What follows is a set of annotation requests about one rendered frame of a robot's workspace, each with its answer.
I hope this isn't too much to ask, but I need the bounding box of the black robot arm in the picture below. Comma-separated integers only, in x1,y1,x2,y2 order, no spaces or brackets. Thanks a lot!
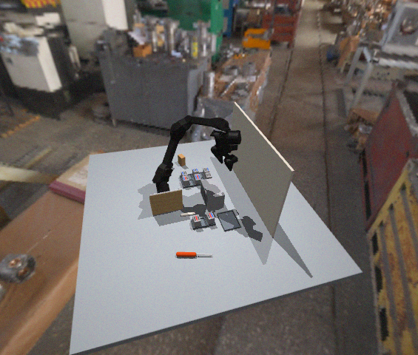
152,115,241,193

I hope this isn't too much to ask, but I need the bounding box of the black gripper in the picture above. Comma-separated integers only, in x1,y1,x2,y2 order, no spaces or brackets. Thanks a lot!
211,142,238,171

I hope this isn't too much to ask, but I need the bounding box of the orange screwdriver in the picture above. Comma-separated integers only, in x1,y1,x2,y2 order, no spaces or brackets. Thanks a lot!
176,252,212,257

